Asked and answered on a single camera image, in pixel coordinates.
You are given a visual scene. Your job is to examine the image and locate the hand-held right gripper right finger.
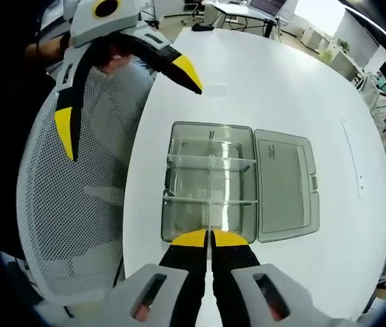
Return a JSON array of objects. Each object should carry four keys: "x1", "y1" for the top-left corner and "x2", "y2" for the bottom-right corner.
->
[{"x1": 212, "y1": 228, "x2": 354, "y2": 327}]

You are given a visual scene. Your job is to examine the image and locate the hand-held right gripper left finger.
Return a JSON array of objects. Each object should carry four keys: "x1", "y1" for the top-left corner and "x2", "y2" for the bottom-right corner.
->
[{"x1": 35, "y1": 228, "x2": 211, "y2": 327}]

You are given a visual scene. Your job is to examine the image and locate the grey transparent guide fixture box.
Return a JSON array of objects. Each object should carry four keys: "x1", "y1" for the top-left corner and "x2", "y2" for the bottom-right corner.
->
[{"x1": 160, "y1": 121, "x2": 321, "y2": 245}]

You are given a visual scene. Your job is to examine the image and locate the person's left hand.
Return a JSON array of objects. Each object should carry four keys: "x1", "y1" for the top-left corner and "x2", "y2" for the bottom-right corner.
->
[{"x1": 92, "y1": 32, "x2": 136, "y2": 74}]

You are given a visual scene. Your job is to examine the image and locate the small black device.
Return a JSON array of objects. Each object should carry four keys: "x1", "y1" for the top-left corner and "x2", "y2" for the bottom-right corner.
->
[{"x1": 190, "y1": 22, "x2": 217, "y2": 33}]

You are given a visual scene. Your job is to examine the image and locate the rolling office chair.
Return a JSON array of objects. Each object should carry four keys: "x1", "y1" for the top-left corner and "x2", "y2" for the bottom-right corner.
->
[{"x1": 180, "y1": 2, "x2": 203, "y2": 25}]

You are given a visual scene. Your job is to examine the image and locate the white mesh office chair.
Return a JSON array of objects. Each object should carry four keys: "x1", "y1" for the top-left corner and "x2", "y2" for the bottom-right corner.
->
[{"x1": 15, "y1": 64, "x2": 156, "y2": 307}]

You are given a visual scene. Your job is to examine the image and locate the white office desk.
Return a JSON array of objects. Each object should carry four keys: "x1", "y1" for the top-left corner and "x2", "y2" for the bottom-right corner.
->
[{"x1": 202, "y1": 0, "x2": 293, "y2": 38}]

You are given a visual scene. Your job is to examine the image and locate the white drawer cabinet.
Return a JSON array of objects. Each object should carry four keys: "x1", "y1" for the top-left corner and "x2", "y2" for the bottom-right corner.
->
[{"x1": 299, "y1": 26, "x2": 334, "y2": 52}]

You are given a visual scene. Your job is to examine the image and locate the white counter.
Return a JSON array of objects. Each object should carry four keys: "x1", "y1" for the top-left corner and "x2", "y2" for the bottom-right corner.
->
[{"x1": 327, "y1": 47, "x2": 366, "y2": 81}]

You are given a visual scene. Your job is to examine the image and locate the table cable slot cover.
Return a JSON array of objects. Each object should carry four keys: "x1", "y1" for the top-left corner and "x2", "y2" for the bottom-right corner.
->
[{"x1": 340, "y1": 117, "x2": 365, "y2": 199}]

